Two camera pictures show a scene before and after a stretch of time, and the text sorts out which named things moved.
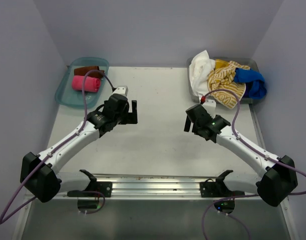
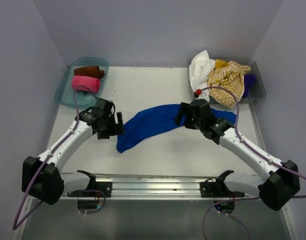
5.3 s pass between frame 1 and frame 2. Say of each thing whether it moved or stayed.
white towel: stayed
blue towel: moved
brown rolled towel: stayed
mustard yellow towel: stayed
